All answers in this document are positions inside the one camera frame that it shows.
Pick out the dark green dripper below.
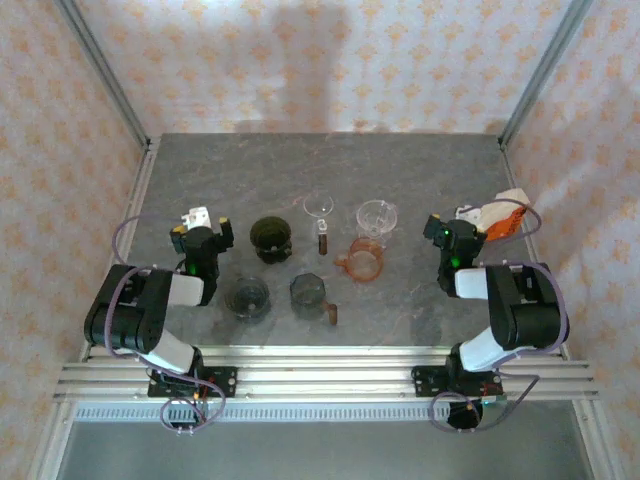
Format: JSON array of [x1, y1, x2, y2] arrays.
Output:
[[248, 215, 295, 265]]

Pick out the grey glass dripper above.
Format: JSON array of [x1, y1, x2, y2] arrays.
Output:
[[223, 276, 274, 325]]

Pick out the grey metal panel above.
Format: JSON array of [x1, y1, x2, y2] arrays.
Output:
[[49, 419, 599, 480]]

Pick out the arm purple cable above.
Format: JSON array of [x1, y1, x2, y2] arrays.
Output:
[[110, 214, 226, 434], [430, 198, 571, 434]]

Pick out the aluminium frame post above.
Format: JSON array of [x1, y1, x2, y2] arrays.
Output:
[[53, 0, 154, 151], [498, 0, 596, 151]]

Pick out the clear dripper with brown handle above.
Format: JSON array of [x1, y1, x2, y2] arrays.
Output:
[[302, 194, 336, 257]]

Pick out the small green circuit board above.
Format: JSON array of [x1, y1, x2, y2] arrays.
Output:
[[478, 394, 509, 417]]

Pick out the aluminium table side rail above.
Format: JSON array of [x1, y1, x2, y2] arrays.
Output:
[[499, 144, 571, 361], [79, 135, 162, 362]]

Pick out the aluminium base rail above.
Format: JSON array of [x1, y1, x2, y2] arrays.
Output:
[[52, 343, 601, 405]]

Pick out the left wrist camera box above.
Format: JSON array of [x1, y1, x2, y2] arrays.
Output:
[[180, 204, 214, 231]]

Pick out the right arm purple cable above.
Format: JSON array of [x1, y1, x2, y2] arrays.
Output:
[[430, 198, 571, 434]]

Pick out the grey dripper with brown handle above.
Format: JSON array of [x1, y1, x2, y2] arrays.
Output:
[[288, 272, 339, 327]]

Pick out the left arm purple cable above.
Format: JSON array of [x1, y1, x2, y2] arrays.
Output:
[[110, 214, 226, 434]]

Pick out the white slotted cable duct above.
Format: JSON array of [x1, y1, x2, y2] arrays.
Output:
[[74, 402, 576, 425]]

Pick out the coffee filter packet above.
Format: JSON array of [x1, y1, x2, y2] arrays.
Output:
[[477, 188, 532, 243]]

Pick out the clear plastic dripper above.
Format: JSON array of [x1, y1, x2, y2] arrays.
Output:
[[355, 199, 400, 241]]

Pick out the aluminium frame leg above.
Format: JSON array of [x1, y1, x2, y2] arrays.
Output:
[[27, 402, 79, 480], [572, 399, 619, 480]]

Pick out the orange plastic dripper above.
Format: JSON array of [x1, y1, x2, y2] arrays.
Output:
[[333, 237, 385, 284]]

